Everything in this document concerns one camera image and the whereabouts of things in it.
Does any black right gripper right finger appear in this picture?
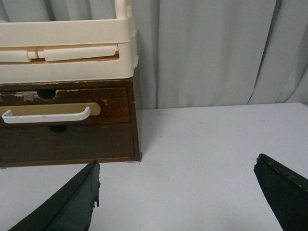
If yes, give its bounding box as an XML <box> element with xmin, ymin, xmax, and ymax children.
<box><xmin>254</xmin><ymin>154</ymin><xmax>308</xmax><ymax>231</ymax></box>

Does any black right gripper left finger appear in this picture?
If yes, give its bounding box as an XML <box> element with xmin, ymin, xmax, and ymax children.
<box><xmin>10</xmin><ymin>160</ymin><xmax>100</xmax><ymax>231</ymax></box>

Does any lower wooden drawer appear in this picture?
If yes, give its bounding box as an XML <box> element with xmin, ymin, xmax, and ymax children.
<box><xmin>0</xmin><ymin>123</ymin><xmax>140</xmax><ymax>167</ymax></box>

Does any wooden drawer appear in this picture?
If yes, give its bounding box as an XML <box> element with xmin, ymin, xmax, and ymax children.
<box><xmin>0</xmin><ymin>123</ymin><xmax>140</xmax><ymax>167</ymax></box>
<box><xmin>0</xmin><ymin>87</ymin><xmax>130</xmax><ymax>127</ymax></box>

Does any dark wooden drawer cabinet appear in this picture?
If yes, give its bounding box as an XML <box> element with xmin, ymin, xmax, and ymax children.
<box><xmin>0</xmin><ymin>77</ymin><xmax>142</xmax><ymax>167</ymax></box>

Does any upper wooden drawer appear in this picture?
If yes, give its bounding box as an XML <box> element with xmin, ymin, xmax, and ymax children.
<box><xmin>0</xmin><ymin>87</ymin><xmax>130</xmax><ymax>127</ymax></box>

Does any cream plastic basket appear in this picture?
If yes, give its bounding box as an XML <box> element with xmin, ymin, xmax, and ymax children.
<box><xmin>0</xmin><ymin>0</ymin><xmax>138</xmax><ymax>84</ymax></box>

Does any grey curtain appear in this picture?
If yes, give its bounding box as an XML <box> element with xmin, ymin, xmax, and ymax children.
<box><xmin>0</xmin><ymin>0</ymin><xmax>308</xmax><ymax>110</ymax></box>

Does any white drawer handle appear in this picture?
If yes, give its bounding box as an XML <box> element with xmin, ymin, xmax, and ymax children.
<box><xmin>1</xmin><ymin>107</ymin><xmax>91</xmax><ymax>124</ymax></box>

